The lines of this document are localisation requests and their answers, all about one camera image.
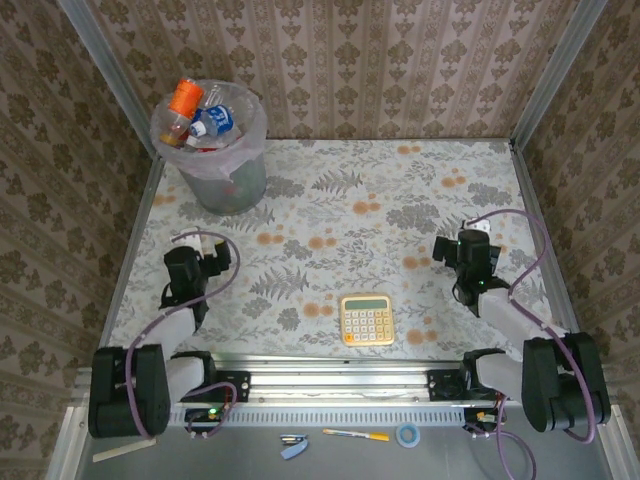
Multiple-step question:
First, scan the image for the flat wooden stick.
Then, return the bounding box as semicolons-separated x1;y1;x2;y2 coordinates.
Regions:
92;437;158;464

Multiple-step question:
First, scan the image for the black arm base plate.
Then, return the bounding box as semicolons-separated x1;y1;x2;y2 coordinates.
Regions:
426;369;469;401
214;370;251;404

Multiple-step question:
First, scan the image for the aluminium frame post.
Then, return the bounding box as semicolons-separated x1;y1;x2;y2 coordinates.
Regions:
512;0;609;149
57;0;164;161

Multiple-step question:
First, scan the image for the yellow orange pen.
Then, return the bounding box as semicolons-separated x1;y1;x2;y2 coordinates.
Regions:
322;428;391;443

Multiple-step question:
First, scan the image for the blue stapler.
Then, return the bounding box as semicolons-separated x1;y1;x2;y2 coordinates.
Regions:
278;433;310;461

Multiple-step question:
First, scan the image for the grey slotted cable duct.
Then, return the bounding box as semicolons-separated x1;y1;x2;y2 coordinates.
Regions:
89;404;474;427

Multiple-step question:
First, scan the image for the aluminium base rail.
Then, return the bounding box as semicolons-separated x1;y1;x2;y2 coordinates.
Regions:
74;352;616;407

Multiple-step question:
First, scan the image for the black controller board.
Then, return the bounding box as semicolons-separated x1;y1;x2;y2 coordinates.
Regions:
463;407;501;435
184;407;229;435

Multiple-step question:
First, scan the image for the yellow desk calculator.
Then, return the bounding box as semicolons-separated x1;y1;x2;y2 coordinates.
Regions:
339;293;396;348

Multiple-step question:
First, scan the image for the grey waste bin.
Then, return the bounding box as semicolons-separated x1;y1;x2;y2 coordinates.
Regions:
150;78;269;216

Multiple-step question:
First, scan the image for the blue tape roll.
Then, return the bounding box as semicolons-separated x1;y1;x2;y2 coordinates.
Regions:
394;423;421;449

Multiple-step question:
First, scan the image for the translucent plastic bin liner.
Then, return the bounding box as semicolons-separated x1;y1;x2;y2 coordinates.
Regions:
150;78;269;181

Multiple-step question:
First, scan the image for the light blue label bottle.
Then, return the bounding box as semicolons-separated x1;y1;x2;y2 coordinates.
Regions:
188;103;236;139

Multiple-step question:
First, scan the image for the orange label plastic bottle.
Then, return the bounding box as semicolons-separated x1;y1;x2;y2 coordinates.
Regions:
159;78;206;149

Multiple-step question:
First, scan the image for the aluminium table side rail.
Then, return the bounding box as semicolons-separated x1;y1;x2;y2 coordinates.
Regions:
94;152;166;364
509;139;589;351

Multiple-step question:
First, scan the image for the purple camera cable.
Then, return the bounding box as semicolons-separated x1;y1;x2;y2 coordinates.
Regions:
469;208;599;480
124;229;242;441

